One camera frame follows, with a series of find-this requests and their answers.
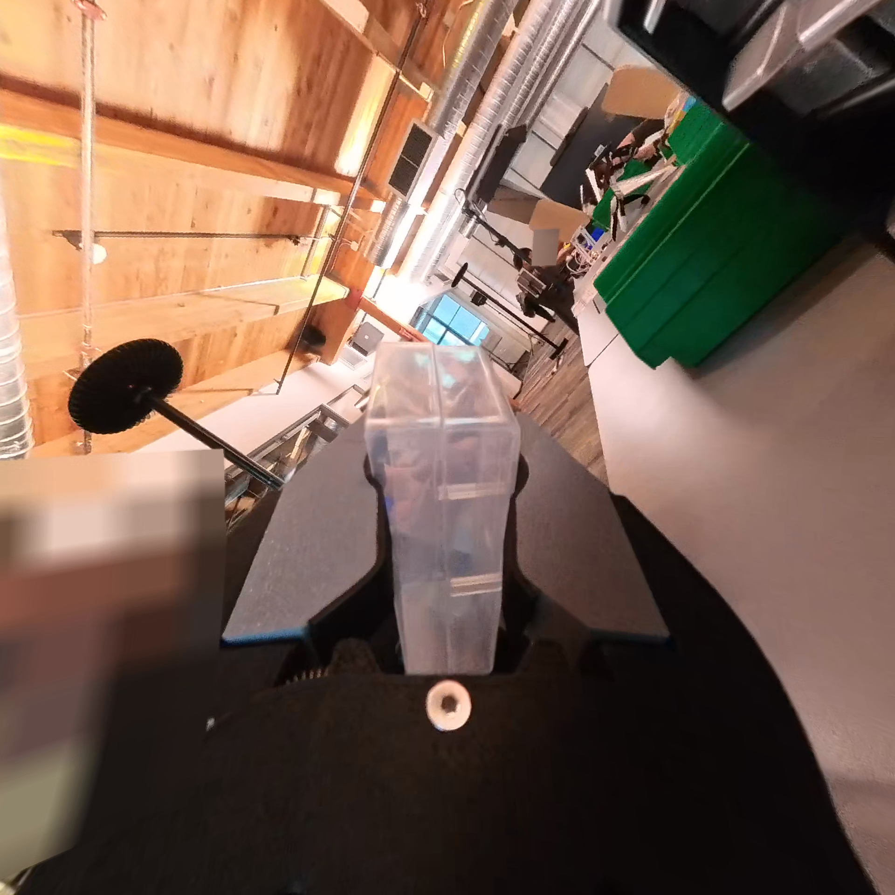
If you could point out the black gear on rod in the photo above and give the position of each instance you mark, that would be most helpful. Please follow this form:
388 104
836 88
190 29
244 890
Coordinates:
126 388

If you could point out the silver ventilation duct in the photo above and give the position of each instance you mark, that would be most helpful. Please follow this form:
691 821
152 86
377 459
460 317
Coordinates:
14 335
489 91

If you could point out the clear plastic drawer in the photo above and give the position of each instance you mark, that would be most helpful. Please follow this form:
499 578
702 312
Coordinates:
440 489

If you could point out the white air vent grille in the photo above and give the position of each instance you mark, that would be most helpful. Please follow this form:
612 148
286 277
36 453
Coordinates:
412 157

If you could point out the window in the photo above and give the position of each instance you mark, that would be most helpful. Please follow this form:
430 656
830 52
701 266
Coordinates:
447 321

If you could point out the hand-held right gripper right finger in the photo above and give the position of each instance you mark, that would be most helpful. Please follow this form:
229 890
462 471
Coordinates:
580 552

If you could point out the green plastic bin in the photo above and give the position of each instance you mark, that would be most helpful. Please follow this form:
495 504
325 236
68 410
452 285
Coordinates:
699 245

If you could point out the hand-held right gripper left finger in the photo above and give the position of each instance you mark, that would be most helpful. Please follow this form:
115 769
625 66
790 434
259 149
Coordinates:
307 545

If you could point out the black monitor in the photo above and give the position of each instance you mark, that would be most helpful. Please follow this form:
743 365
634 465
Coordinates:
500 161

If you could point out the black drawer cabinet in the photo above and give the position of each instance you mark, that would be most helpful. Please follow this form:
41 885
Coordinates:
671 42

